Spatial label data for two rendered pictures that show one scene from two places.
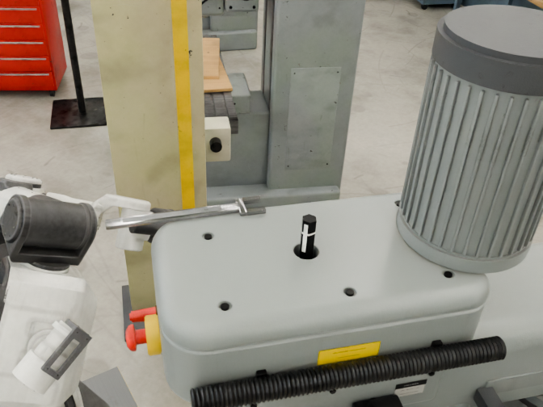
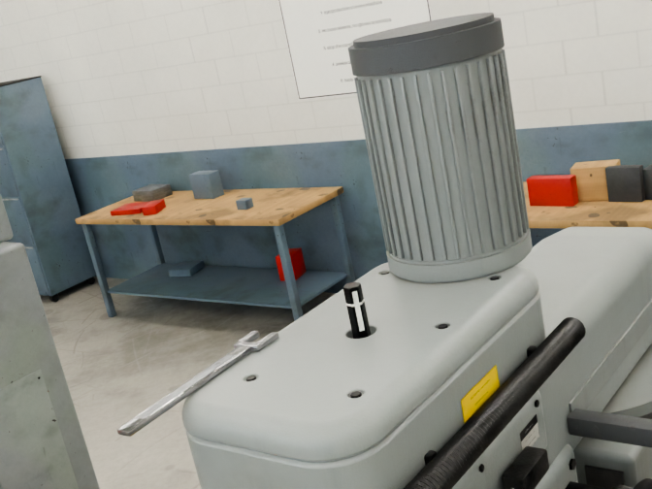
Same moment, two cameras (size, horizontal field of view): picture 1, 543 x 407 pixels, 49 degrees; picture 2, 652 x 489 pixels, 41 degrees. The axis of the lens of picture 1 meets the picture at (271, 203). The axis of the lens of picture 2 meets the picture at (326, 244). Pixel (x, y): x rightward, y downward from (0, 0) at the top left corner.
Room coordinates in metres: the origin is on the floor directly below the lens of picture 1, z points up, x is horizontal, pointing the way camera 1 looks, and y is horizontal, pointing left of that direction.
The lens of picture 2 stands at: (-0.12, 0.52, 2.29)
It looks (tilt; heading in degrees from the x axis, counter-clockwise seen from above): 16 degrees down; 325
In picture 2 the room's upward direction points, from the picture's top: 12 degrees counter-clockwise
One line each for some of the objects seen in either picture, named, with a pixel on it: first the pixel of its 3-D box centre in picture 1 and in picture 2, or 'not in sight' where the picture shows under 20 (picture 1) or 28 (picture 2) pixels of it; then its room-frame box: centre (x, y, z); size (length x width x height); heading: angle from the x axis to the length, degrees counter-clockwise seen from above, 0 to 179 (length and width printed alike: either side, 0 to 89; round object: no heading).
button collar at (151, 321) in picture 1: (153, 334); not in sight; (0.60, 0.17, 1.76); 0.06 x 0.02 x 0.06; 15
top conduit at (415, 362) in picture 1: (354, 371); (497, 408); (0.53, -0.13, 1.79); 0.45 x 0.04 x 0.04; 105
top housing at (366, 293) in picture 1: (311, 288); (379, 385); (0.67, -0.07, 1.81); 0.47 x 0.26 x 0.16; 105
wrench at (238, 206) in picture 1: (187, 213); (201, 378); (0.73, 0.13, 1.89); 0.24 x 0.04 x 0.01; 108
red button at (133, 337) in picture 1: (136, 337); not in sight; (0.60, 0.19, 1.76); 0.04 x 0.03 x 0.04; 15
